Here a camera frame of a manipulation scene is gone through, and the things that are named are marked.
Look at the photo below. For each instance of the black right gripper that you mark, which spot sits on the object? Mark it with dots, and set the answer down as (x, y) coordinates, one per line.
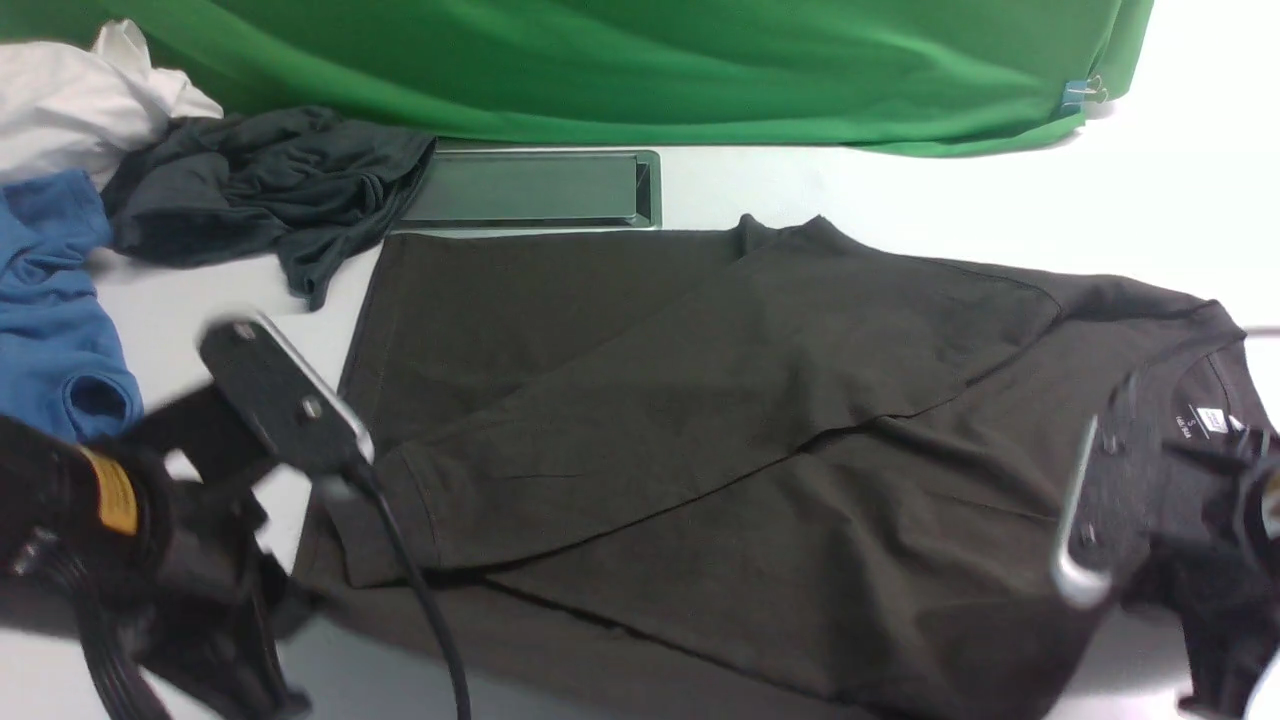
(1216, 571)

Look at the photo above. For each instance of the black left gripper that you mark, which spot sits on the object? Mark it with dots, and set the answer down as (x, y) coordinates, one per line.
(159, 556)

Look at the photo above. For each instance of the dark gray long-sleeve top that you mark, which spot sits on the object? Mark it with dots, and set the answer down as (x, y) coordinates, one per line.
(761, 473)

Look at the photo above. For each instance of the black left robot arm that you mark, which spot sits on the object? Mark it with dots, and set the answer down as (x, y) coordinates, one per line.
(32, 596)

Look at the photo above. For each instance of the blue t-shirt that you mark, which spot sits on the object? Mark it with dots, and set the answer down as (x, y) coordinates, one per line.
(62, 364)

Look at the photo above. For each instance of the dark teal crumpled garment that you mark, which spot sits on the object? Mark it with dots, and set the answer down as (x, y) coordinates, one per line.
(307, 185)

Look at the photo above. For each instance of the blue binder clip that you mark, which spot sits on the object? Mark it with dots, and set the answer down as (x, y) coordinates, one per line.
(1080, 93)

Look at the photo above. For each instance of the white crumpled garment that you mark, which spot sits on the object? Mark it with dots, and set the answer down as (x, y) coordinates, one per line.
(67, 108)

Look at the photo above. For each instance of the green backdrop cloth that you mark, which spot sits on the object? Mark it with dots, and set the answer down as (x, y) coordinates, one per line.
(929, 79)

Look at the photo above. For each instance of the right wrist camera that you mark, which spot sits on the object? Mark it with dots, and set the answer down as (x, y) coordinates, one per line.
(1115, 500)

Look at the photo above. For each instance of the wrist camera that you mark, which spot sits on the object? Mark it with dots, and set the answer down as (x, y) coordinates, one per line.
(1115, 500)
(262, 407)

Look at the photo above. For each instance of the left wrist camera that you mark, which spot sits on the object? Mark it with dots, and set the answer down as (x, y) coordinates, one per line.
(262, 407)

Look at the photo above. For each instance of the table cable grommet tray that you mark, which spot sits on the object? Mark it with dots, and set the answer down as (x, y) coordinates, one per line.
(479, 190)

